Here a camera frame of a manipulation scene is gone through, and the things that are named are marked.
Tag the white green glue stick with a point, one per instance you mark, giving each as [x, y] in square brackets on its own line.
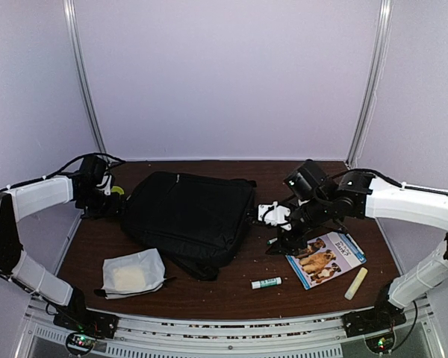
[260, 284]

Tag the pale yellow highlighter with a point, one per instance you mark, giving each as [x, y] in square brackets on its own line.
[356, 283]

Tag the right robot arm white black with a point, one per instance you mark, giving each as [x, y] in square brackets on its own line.
[362, 194]

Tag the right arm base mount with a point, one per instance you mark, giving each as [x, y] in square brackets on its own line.
[364, 322]

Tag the white pouch with zipper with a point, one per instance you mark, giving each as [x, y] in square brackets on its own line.
[131, 275]

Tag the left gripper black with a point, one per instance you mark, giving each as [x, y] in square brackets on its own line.
[116, 207]

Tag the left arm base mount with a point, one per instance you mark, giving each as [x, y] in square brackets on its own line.
[91, 323]

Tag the aluminium frame post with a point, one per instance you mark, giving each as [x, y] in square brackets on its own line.
[377, 64]
[83, 83]

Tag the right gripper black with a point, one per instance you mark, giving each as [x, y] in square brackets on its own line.
[285, 245]

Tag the dog picture book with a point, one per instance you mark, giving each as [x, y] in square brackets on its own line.
[326, 257]

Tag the black student backpack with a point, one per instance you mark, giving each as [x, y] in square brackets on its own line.
[197, 222]

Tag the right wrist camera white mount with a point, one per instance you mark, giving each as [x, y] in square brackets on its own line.
[275, 215]

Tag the left aluminium frame post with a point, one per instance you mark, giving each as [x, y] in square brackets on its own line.
[83, 83]

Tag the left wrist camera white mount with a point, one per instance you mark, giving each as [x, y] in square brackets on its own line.
[106, 184]

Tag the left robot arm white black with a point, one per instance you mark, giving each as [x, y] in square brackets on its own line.
[24, 199]

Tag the right aluminium frame post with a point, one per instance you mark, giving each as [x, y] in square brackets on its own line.
[377, 64]

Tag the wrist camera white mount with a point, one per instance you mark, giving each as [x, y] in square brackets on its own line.
[106, 184]
[275, 215]

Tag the lime green bowl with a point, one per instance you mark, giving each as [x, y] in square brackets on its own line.
[118, 190]

